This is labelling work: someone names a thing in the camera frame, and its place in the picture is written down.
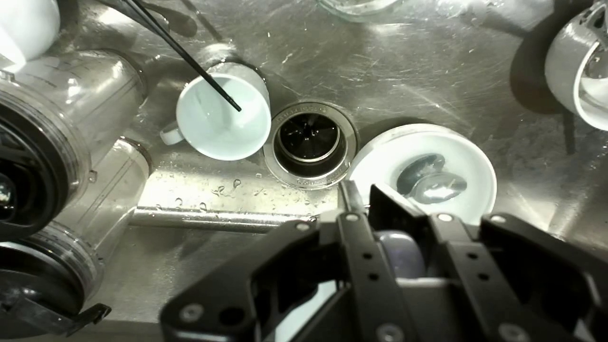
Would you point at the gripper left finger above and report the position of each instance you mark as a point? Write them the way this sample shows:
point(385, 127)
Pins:
point(361, 266)

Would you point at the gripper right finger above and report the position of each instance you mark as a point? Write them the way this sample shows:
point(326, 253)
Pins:
point(532, 266)

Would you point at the white mug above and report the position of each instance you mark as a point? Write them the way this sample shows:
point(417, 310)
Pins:
point(213, 128)

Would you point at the grey mug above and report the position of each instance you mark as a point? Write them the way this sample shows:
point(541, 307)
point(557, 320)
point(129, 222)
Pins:
point(565, 61)

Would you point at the purple cup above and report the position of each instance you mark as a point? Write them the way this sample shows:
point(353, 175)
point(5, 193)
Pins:
point(403, 254)

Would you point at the metal spoon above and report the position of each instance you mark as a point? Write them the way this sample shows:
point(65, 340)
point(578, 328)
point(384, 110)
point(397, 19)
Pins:
point(434, 183)

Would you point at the white bowl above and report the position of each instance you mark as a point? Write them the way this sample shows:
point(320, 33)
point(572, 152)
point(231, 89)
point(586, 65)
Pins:
point(475, 166)

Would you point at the sink drain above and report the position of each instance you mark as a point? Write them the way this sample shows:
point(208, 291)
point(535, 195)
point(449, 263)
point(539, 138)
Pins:
point(285, 161)

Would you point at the steel sink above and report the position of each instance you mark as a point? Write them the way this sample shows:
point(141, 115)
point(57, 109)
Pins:
point(408, 71)

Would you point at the clear glass bowl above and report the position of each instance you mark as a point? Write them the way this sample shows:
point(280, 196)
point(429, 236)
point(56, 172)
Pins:
point(356, 9)

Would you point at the clear blender jar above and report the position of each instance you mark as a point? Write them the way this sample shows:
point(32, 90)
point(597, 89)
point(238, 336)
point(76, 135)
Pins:
point(109, 190)
point(71, 104)

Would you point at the black stir stick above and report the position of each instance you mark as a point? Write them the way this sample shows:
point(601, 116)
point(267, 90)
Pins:
point(190, 59)

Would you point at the white cup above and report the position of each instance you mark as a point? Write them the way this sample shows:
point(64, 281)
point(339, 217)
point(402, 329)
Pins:
point(23, 23)

